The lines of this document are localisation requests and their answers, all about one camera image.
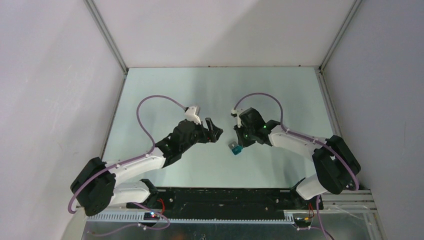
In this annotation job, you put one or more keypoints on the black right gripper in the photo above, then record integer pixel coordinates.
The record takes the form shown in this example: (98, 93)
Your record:
(241, 141)

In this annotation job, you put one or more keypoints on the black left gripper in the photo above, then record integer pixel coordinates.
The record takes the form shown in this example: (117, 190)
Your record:
(205, 134)

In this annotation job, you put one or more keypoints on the teal and clear pill box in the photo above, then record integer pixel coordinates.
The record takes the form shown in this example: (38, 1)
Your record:
(235, 148)

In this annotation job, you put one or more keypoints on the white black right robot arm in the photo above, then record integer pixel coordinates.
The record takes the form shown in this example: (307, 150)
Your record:
(303, 145)

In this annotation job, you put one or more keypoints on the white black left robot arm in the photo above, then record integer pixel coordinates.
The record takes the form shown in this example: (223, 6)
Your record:
(100, 184)

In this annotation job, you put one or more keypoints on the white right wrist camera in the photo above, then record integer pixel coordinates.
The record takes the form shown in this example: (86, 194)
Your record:
(236, 112)

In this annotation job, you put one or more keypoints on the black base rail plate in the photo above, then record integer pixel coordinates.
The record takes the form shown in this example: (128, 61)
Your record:
(228, 203)

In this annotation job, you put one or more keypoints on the aluminium right side rail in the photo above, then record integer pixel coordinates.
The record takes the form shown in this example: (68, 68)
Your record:
(334, 126)

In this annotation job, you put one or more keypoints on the white slotted cable duct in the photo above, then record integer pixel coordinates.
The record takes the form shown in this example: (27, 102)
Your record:
(145, 217)

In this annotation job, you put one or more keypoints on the aluminium frame post left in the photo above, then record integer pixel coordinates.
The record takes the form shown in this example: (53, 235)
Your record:
(106, 34)

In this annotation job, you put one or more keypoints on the aluminium frame post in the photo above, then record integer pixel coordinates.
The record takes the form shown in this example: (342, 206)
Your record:
(106, 34)
(340, 33)

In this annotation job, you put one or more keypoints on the aluminium frame post right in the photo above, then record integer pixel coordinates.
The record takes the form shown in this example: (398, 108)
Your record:
(340, 33)

